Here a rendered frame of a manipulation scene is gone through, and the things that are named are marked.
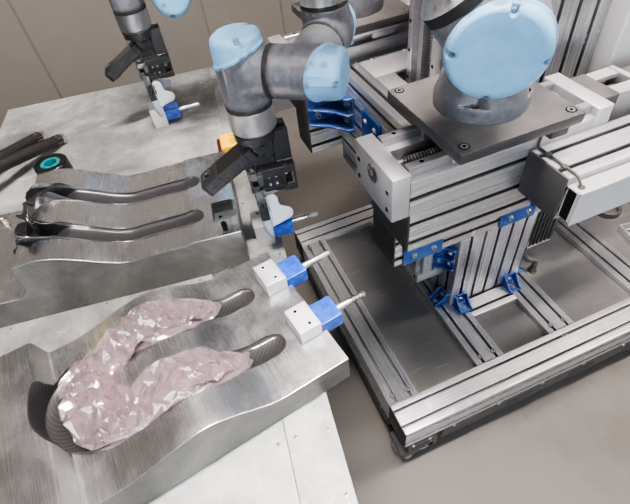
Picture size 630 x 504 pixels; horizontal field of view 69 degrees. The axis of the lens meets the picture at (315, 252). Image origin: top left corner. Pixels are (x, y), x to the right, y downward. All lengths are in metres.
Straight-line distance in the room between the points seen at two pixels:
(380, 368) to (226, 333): 0.74
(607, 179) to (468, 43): 0.39
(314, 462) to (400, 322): 0.87
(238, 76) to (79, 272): 0.43
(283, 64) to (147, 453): 0.53
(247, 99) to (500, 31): 0.35
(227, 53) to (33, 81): 2.08
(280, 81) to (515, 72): 0.30
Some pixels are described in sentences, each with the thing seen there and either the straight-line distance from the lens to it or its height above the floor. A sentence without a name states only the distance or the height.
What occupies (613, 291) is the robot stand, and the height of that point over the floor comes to 0.21.
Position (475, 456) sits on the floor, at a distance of 1.56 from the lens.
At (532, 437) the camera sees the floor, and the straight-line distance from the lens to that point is 1.62.
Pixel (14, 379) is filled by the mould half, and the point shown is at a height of 0.91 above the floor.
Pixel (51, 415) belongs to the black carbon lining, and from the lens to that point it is 0.76.
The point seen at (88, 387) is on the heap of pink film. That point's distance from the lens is 0.72.
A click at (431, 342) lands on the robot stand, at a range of 1.46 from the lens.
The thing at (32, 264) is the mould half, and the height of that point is 0.93.
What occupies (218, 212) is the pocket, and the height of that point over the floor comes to 0.86.
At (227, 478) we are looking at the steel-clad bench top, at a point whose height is 0.80.
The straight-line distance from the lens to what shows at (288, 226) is 0.89.
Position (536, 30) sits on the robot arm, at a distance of 0.57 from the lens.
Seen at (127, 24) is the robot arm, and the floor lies 1.07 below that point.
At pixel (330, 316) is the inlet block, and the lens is 0.70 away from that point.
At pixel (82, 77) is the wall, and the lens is 2.69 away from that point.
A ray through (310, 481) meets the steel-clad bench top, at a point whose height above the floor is 0.80.
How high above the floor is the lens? 1.45
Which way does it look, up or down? 47 degrees down
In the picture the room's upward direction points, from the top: 8 degrees counter-clockwise
